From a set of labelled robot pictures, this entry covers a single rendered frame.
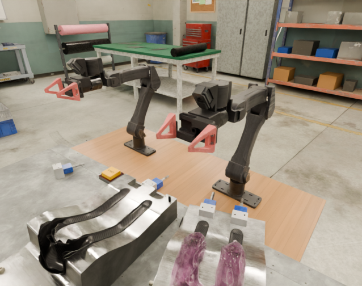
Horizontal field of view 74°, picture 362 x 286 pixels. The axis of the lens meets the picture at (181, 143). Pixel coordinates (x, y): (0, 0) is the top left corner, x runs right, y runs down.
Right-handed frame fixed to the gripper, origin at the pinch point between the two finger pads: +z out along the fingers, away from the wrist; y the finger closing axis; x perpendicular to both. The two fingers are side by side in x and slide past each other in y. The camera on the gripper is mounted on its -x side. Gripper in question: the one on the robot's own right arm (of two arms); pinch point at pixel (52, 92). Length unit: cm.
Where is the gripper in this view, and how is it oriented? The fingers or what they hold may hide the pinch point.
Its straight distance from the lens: 102.5
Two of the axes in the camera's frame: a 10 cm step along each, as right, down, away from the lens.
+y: 7.7, 3.0, -5.7
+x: 0.1, 8.8, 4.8
